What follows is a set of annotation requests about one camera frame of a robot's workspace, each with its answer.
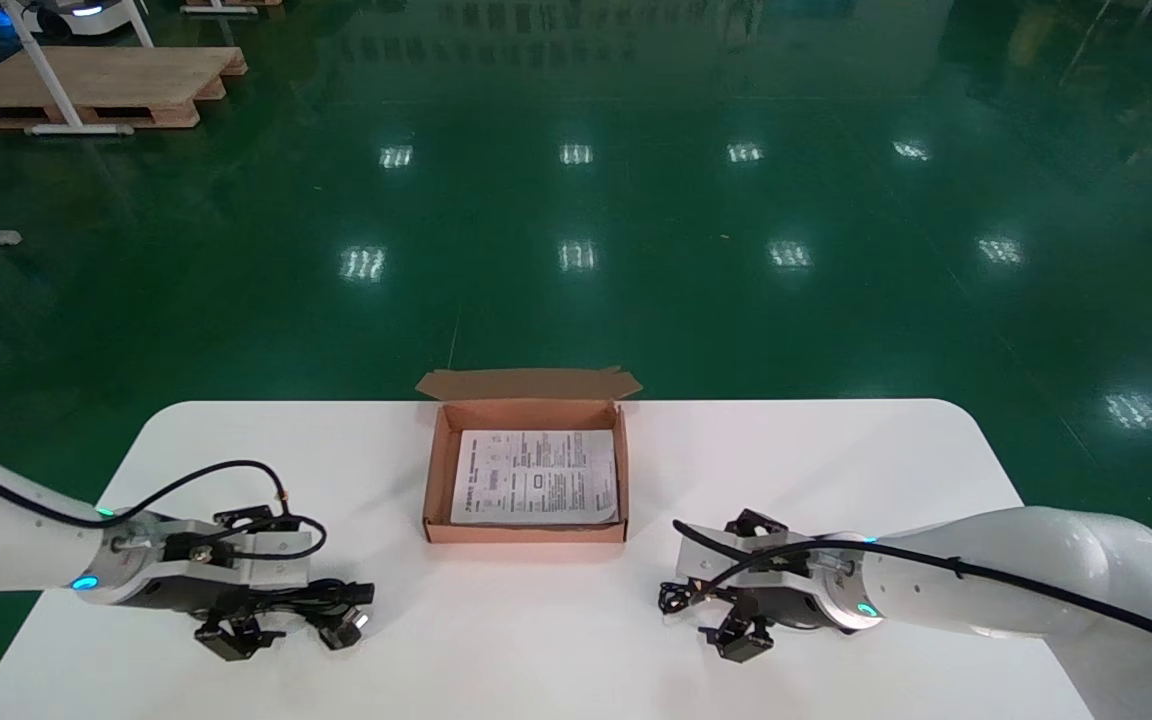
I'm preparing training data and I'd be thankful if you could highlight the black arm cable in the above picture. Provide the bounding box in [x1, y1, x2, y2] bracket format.
[0, 450, 329, 561]
[673, 518, 1152, 663]

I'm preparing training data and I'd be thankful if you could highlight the black power cable with plug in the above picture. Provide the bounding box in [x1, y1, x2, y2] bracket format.
[236, 578, 377, 653]

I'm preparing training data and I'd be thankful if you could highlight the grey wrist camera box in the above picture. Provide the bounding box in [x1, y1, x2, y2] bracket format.
[676, 545, 822, 601]
[161, 530, 312, 591]

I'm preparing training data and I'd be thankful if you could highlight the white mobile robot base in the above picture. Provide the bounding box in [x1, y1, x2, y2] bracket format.
[21, 0, 152, 39]

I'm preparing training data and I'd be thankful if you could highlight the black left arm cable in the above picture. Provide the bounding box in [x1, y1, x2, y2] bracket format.
[0, 450, 329, 561]

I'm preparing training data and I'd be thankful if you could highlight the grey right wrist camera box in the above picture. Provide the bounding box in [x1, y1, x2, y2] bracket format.
[676, 545, 822, 601]

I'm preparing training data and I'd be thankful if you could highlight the white metal table frame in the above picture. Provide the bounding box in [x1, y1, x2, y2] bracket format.
[1, 0, 157, 136]

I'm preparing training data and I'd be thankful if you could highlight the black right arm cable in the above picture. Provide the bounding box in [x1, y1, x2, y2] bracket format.
[673, 518, 1152, 663]

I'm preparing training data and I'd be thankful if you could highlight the orange cardboard storage box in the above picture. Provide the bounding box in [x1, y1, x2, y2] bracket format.
[414, 367, 643, 546]

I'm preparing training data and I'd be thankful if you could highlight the black covered right gripper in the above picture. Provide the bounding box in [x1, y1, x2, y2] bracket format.
[698, 508, 852, 663]

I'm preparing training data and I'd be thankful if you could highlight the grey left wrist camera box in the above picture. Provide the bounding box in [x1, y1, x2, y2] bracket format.
[161, 530, 312, 591]

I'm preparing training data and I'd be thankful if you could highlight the large wooden pallet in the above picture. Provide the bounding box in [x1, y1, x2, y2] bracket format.
[0, 45, 249, 133]

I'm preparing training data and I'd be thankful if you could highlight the black covered left gripper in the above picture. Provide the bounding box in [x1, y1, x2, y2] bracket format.
[131, 505, 287, 663]

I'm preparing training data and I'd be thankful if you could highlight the printed white instruction sheet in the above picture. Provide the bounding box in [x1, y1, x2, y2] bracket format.
[449, 429, 620, 527]

